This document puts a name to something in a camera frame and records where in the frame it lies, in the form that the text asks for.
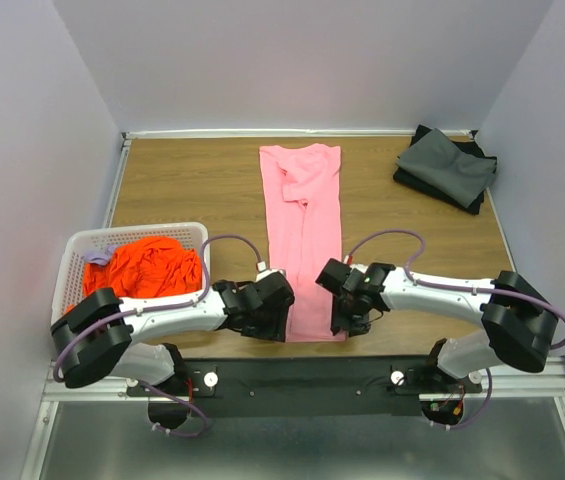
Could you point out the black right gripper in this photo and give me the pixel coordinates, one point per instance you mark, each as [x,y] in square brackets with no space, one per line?
[356,326]

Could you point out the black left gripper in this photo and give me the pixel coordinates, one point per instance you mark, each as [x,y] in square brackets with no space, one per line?
[276,330]

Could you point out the pink t shirt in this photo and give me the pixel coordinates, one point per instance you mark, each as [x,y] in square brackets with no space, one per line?
[303,218]

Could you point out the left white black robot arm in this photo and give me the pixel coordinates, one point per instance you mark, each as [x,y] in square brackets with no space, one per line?
[96,338]

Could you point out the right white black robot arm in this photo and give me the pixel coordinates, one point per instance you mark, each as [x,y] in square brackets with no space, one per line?
[515,325]

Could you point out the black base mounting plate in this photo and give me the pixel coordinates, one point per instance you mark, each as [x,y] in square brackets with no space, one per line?
[392,385]

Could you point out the orange t shirt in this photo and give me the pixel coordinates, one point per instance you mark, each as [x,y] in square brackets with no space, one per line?
[148,268]

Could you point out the purple cloth in basket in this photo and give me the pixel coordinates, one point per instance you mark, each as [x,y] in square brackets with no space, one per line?
[100,257]

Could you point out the folded grey t shirt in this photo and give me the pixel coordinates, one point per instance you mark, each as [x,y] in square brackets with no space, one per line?
[438,161]

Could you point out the white plastic laundry basket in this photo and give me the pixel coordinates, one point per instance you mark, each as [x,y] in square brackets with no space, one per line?
[69,284]

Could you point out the folded black t shirt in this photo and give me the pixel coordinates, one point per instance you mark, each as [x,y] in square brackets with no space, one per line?
[408,180]

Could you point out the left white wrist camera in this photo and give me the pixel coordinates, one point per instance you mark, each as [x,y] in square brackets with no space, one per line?
[264,270]

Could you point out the front aluminium frame rail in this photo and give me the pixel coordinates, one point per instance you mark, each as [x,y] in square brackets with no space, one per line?
[507,383]

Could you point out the aluminium table edge rail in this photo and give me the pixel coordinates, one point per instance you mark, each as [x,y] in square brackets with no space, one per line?
[216,133]

